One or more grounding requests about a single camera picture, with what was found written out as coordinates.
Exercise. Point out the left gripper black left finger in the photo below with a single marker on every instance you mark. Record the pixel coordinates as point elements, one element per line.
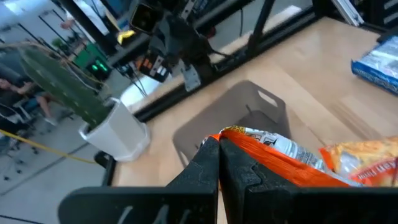
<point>186,202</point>

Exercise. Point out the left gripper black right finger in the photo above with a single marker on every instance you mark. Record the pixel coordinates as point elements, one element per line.
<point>264,202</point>

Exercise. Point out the orange chicken ramen noodle pack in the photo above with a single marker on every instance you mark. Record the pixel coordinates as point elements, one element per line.
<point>280,161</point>
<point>367,155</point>

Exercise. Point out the blue soy sauce ramen pack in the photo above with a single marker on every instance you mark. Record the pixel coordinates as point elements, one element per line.
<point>379,65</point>

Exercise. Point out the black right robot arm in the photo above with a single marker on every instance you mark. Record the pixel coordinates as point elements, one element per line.
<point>183,40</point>

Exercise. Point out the black table edge clamp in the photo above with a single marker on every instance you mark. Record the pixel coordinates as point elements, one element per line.
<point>107,168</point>

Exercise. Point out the white plant pot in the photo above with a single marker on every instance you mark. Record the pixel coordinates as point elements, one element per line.
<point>121,133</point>

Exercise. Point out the clear plastic bin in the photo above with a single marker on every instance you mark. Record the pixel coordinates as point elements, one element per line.
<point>230,112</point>

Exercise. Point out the black computer box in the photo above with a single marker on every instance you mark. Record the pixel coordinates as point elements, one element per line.
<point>98,70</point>

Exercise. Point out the green cactus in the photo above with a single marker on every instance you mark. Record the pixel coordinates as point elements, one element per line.
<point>62,84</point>

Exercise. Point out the yellow tag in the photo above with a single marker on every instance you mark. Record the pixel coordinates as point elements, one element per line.
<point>126,35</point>

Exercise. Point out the person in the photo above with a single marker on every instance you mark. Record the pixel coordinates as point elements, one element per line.
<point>9,93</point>

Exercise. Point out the black metal table frame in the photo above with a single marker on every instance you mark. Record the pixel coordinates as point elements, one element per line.
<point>168,99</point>

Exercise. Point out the grey metal mounting bracket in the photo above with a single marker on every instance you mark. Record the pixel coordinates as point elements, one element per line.
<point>191,79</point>

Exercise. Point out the silver aluminium extrusion post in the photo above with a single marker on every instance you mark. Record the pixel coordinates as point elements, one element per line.
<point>348,12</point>

